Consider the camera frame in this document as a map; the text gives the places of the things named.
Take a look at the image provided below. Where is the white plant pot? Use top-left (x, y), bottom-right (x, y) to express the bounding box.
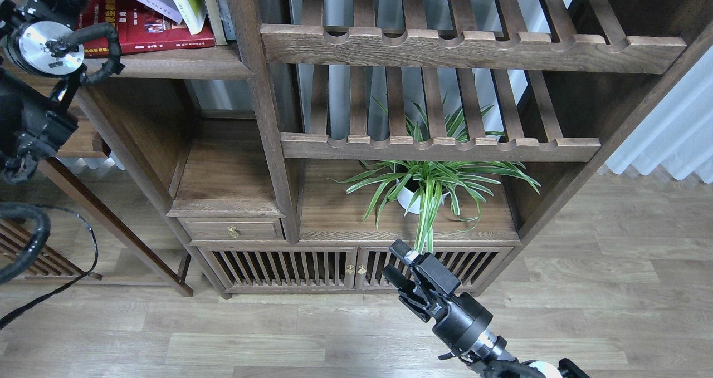
top-left (395, 178), bottom-right (449, 215)

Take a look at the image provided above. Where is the white curtain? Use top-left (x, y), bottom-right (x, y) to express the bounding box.
top-left (598, 48), bottom-right (712, 184)

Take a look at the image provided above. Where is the left slatted cabinet door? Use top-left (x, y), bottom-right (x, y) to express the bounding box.
top-left (201, 248), bottom-right (358, 294)

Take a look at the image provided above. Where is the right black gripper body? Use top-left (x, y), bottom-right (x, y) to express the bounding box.
top-left (427, 293), bottom-right (494, 357)

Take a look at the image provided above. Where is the white upright book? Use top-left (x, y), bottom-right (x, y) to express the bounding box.
top-left (217, 0), bottom-right (236, 41)

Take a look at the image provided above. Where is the right slatted cabinet door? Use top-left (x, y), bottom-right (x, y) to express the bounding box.
top-left (354, 246), bottom-right (512, 295)

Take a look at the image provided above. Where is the dark wooden bookshelf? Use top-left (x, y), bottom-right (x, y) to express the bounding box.
top-left (78, 0), bottom-right (711, 297)

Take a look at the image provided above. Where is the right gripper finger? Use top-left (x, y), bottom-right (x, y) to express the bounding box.
top-left (382, 266), bottom-right (428, 322)
top-left (389, 239), bottom-right (460, 303)

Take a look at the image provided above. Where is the spider plant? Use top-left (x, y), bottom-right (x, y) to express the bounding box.
top-left (333, 94), bottom-right (542, 256)

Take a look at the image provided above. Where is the slatted cabinet door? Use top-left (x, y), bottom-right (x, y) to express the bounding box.
top-left (201, 248), bottom-right (358, 294)
top-left (354, 246), bottom-right (512, 295)

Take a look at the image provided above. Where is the red cover book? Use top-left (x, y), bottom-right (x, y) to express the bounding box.
top-left (76, 0), bottom-right (216, 55)

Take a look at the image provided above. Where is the small wooden drawer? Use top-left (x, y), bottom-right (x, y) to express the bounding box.
top-left (178, 218), bottom-right (284, 240)

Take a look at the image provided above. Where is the brown upright book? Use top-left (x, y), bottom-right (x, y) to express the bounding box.
top-left (204, 0), bottom-right (227, 46)

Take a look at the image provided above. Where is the black cable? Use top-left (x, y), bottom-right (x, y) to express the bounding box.
top-left (0, 203), bottom-right (100, 330)

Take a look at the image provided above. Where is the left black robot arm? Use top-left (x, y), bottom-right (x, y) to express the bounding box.
top-left (1, 0), bottom-right (124, 184)

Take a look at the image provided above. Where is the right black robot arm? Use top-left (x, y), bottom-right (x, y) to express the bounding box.
top-left (382, 239), bottom-right (588, 377)

